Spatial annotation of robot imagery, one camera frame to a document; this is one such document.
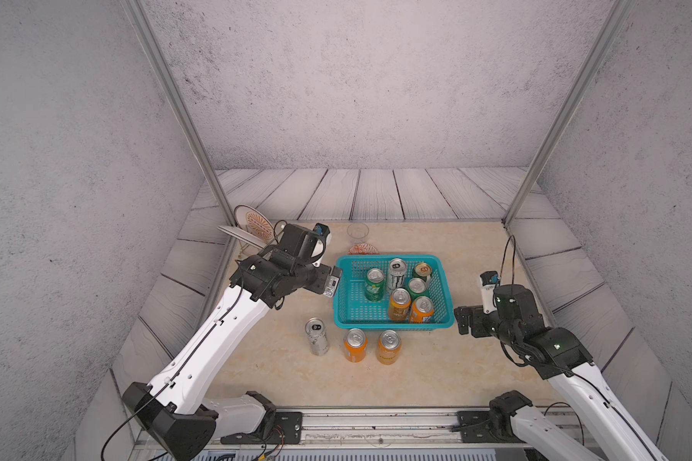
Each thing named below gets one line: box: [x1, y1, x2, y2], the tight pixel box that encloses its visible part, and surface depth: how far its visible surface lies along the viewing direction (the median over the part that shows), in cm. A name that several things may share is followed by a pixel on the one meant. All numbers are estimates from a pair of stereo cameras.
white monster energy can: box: [386, 257, 408, 295], surface depth 91 cm
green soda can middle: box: [407, 277, 430, 302], surface depth 90 cm
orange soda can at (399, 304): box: [389, 287, 412, 322], surface depth 88 cm
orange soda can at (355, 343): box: [343, 327, 369, 364], surface depth 79 cm
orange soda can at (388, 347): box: [376, 329, 402, 365], surface depth 79 cm
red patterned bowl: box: [347, 242, 381, 255], surface depth 110 cm
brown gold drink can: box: [412, 261, 433, 283], surface depth 94 cm
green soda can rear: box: [364, 267, 386, 303], surface depth 93 cm
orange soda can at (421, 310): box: [409, 295, 435, 324], surface depth 86 cm
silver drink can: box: [304, 316, 330, 357], surface depth 79 cm
